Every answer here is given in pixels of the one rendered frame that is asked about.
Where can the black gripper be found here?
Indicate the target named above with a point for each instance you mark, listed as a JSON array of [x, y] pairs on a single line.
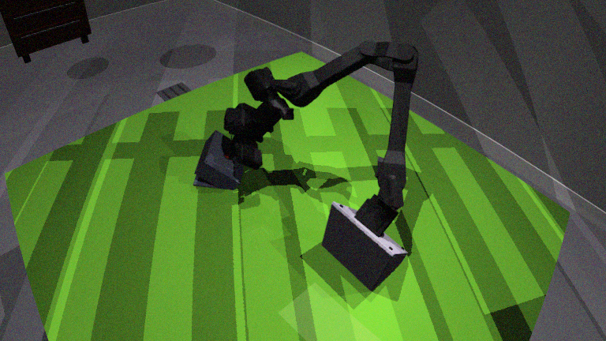
[[245, 149]]

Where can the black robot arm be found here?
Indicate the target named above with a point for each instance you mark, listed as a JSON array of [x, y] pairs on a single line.
[[376, 213]]

